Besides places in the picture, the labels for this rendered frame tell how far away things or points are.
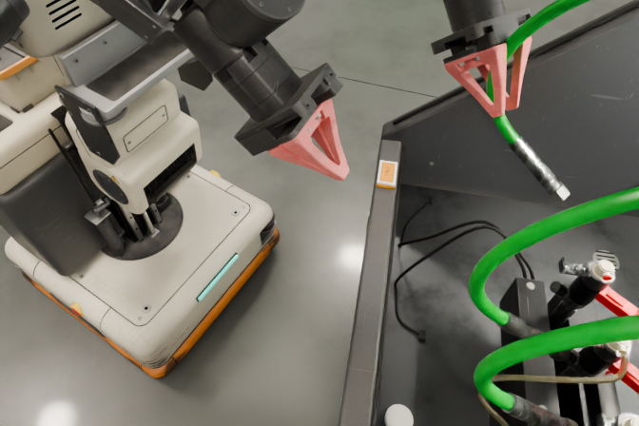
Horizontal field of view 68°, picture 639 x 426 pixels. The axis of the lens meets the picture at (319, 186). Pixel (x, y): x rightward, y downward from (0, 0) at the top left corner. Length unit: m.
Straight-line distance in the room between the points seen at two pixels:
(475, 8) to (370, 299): 0.39
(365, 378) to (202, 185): 1.17
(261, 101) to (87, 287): 1.24
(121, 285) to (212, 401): 0.45
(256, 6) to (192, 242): 1.27
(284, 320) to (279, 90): 1.34
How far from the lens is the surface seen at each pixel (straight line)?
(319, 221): 1.90
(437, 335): 0.81
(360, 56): 2.66
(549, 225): 0.39
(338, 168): 0.47
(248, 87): 0.42
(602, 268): 0.60
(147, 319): 1.48
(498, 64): 0.54
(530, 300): 0.71
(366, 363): 0.65
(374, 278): 0.70
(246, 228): 1.57
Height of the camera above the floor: 1.57
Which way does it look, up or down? 51 degrees down
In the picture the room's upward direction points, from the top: straight up
